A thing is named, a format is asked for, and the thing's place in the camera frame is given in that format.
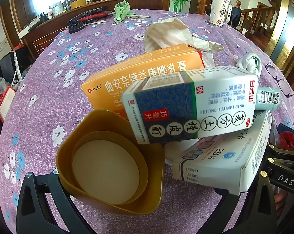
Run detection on purple floral tablecloth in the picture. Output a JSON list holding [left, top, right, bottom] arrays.
[[0, 10, 294, 234]]

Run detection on yellow box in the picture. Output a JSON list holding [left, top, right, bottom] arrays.
[[70, 0, 86, 10]]

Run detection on red rimmed white tray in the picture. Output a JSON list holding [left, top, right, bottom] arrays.
[[0, 86, 16, 122]]

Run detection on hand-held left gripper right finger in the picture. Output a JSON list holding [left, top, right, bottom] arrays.
[[192, 170, 279, 234]]

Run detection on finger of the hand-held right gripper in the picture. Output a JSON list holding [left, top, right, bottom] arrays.
[[266, 144, 294, 172]]

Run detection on teal ointment tube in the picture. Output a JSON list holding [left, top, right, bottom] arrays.
[[255, 86, 281, 110]]

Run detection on green cloth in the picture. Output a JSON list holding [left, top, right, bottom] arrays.
[[113, 1, 131, 23]]

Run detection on white cartoon paper cup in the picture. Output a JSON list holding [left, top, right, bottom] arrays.
[[209, 0, 231, 27]]

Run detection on orange medicine box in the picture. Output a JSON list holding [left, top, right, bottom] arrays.
[[81, 43, 206, 120]]

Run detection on white perforated strip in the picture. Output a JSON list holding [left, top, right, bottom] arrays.
[[12, 51, 23, 84]]

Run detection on wooden stair railing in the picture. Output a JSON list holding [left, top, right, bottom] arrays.
[[231, 0, 279, 31]]

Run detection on clear plastic bag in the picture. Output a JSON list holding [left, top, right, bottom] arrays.
[[0, 76, 9, 103]]

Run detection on white and blue medicine box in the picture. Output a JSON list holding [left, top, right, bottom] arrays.
[[121, 66, 259, 145]]

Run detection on black handheld tool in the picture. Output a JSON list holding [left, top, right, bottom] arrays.
[[68, 6, 111, 26]]

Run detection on white checked mug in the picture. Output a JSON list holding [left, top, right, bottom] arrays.
[[49, 2, 64, 17]]

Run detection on translucent plastic bag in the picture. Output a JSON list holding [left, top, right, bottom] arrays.
[[143, 17, 226, 66]]

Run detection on dark framed glasses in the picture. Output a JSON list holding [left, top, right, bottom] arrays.
[[265, 63, 294, 97]]

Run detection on navy paper bag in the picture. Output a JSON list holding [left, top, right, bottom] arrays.
[[0, 48, 31, 78]]

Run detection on red plastic bag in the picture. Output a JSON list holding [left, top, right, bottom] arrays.
[[276, 123, 294, 152]]

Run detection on crumpled white wrapper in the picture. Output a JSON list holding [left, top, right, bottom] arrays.
[[235, 55, 262, 78]]

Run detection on brown plastic cup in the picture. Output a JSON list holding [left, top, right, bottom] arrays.
[[56, 109, 165, 216]]

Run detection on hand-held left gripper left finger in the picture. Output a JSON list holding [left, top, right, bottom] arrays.
[[16, 169, 96, 234]]

